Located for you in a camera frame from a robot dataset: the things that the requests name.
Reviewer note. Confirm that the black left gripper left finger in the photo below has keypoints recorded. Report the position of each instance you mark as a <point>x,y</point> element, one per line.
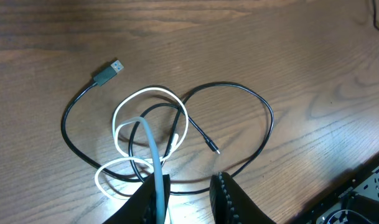
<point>140,208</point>

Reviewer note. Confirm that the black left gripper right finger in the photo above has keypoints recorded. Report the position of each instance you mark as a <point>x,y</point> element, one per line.
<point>231,205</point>

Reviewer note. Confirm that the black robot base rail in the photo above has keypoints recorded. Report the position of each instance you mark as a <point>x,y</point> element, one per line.
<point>354,201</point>

